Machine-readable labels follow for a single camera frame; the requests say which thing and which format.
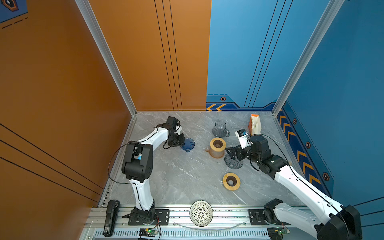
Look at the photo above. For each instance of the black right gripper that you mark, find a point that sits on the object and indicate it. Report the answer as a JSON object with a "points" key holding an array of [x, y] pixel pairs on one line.
{"points": [[238, 149]]}

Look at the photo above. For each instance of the cream coffee filter pack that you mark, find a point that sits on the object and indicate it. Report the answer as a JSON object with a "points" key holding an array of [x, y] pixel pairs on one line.
{"points": [[255, 126]]}

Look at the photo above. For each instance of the green circuit board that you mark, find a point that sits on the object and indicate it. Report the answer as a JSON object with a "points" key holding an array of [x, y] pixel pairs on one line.
{"points": [[148, 233], [277, 234]]}

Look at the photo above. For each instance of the aluminium mounting rail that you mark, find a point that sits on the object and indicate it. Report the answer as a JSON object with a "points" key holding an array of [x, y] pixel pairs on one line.
{"points": [[191, 223]]}

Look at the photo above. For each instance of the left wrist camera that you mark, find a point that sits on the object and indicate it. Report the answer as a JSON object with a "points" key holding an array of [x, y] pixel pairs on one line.
{"points": [[178, 130]]}

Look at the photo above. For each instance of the white woven basket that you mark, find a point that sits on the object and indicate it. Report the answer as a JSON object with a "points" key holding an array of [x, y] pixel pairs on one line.
{"points": [[201, 213]]}

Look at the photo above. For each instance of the grey glass mug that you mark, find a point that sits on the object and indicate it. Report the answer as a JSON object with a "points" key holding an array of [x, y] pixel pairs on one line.
{"points": [[220, 129]]}

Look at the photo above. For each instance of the black handheld device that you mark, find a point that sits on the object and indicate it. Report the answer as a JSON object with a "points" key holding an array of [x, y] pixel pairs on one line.
{"points": [[111, 217]]}

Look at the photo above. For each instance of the left green circuit board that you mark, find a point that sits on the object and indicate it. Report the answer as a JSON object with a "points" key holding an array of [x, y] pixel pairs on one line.
{"points": [[148, 233]]}

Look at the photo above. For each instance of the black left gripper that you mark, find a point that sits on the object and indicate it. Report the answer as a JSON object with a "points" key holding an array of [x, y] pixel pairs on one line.
{"points": [[181, 141]]}

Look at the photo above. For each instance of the wooden dripper ring holder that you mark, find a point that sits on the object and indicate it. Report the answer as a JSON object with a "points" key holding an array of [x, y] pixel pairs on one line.
{"points": [[218, 144]]}

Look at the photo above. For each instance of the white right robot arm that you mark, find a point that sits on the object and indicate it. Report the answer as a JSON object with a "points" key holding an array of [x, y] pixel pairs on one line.
{"points": [[329, 220]]}

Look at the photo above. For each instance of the aluminium corner post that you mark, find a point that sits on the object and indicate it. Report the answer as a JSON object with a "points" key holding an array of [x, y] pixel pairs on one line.
{"points": [[318, 34], [101, 42]]}

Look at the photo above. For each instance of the right green circuit board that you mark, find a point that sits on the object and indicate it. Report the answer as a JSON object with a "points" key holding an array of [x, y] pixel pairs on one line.
{"points": [[277, 234]]}

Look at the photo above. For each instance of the blue glass dripper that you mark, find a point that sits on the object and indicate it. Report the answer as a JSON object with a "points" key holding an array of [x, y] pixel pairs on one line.
{"points": [[188, 145]]}

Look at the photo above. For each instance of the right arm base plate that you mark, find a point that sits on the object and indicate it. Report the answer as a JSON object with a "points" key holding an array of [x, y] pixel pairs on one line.
{"points": [[263, 217]]}

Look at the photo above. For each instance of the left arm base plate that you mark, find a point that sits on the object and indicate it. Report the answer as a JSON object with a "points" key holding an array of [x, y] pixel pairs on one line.
{"points": [[161, 215]]}

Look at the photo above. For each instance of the grey glass dripper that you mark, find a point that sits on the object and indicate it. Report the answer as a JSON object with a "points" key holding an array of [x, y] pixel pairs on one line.
{"points": [[233, 164]]}

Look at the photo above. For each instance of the aluminium corner post right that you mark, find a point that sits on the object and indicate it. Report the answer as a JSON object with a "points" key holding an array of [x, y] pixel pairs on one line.
{"points": [[318, 34]]}

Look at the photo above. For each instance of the aluminium corner post left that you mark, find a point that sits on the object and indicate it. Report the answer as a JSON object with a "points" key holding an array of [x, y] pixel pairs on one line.
{"points": [[101, 42]]}

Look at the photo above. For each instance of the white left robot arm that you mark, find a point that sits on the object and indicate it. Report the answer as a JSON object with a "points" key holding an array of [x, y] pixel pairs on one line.
{"points": [[138, 162]]}

